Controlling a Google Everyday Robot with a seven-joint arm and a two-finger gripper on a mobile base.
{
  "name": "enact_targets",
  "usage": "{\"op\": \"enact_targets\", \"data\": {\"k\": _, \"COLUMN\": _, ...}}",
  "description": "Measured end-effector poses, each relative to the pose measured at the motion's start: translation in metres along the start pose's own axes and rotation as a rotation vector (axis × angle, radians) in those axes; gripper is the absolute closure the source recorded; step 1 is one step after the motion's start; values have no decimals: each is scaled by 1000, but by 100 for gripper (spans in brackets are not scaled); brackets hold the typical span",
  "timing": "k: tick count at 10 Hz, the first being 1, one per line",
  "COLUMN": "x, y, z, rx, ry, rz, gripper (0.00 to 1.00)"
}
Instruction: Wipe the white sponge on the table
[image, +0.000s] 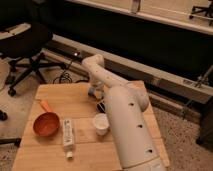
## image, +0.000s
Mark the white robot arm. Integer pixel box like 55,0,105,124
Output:
82,54,167,171

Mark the black cable on floor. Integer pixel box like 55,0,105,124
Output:
52,53,89,85

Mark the black chair base background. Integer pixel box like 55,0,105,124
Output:
189,0,213,26

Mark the white cup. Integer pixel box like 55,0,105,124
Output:
93,113,109,136

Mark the white tube with cap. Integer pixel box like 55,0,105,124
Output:
62,119,74,159

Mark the long grey floor rail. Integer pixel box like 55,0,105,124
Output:
43,34,213,124

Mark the orange measuring scoop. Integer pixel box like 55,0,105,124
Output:
33,100,60,137

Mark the black office chair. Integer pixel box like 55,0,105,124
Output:
0,0,66,96

